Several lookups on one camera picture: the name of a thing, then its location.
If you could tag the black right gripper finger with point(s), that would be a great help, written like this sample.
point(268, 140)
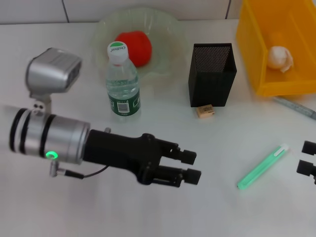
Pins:
point(307, 169)
point(309, 148)

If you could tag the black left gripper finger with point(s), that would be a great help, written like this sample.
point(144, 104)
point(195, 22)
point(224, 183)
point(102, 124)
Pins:
point(190, 176)
point(186, 155)

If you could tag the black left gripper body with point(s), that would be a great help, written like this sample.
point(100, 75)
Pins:
point(123, 153)

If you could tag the clear green-label water bottle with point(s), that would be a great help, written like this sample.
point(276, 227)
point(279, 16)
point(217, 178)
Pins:
point(123, 86)

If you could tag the white paper ball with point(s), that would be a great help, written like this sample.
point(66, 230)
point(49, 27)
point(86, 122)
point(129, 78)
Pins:
point(280, 59)

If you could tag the red-orange toy orange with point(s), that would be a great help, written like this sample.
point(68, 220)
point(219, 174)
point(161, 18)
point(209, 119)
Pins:
point(140, 49)

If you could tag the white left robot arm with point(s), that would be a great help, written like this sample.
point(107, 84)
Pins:
point(49, 135)

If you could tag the grey marker pen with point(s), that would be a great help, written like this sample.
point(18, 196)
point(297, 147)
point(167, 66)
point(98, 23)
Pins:
point(293, 105)

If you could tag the tan eraser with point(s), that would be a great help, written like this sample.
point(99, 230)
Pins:
point(205, 111)

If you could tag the green pen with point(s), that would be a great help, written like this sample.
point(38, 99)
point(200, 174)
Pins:
point(259, 168)

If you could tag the black mesh pen holder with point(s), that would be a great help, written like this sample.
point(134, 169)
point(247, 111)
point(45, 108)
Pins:
point(209, 84)

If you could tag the green glass fruit bowl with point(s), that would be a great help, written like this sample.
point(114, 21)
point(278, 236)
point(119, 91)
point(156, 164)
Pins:
point(163, 42)

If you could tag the yellow plastic bin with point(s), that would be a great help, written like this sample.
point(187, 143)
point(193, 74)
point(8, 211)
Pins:
point(276, 81)

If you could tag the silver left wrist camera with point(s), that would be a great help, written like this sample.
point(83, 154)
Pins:
point(51, 71)

